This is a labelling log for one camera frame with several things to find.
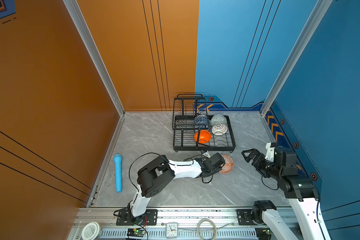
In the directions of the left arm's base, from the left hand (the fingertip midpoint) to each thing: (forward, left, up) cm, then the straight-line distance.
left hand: (221, 166), depth 88 cm
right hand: (-4, -7, +19) cm, 21 cm away
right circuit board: (-31, -18, -3) cm, 36 cm away
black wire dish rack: (+15, +16, +15) cm, 27 cm away
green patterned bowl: (+36, -2, +2) cm, 36 cm away
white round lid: (-32, +63, +2) cm, 71 cm away
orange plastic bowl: (+20, +8, +2) cm, 22 cm away
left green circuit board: (-32, +43, -4) cm, 54 cm away
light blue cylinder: (+5, +63, -1) cm, 63 cm away
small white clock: (-32, +27, -1) cm, 42 cm away
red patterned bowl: (+1, -5, -1) cm, 5 cm away
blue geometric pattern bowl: (+25, +11, +11) cm, 30 cm away
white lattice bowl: (+28, -3, 0) cm, 28 cm away
